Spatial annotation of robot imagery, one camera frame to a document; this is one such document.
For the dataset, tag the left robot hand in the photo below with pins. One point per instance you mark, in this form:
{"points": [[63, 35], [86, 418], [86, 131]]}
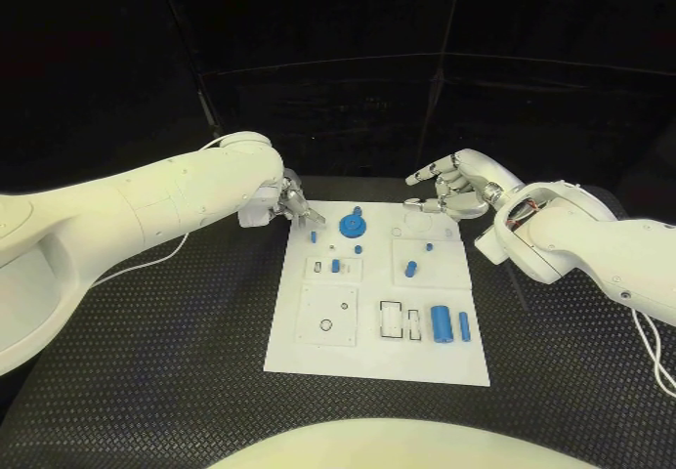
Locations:
{"points": [[295, 205]]}

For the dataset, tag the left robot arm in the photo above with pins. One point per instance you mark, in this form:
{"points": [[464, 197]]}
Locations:
{"points": [[131, 205]]}

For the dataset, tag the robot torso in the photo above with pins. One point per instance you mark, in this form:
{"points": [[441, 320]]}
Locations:
{"points": [[400, 445]]}

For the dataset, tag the thin long blue cylinder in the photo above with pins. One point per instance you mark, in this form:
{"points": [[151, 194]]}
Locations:
{"points": [[464, 327]]}

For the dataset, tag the large blue cylinder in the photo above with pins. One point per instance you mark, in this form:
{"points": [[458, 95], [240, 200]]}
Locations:
{"points": [[441, 324]]}

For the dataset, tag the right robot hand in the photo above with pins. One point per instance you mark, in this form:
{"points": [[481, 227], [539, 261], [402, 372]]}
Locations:
{"points": [[469, 183]]}

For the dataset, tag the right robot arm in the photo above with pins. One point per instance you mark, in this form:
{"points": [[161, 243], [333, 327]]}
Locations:
{"points": [[585, 242]]}

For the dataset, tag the white task board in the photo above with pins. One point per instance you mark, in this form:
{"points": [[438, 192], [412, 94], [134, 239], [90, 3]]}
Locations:
{"points": [[376, 293]]}

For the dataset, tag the blue gear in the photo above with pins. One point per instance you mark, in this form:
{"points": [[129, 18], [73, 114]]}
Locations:
{"points": [[351, 225]]}

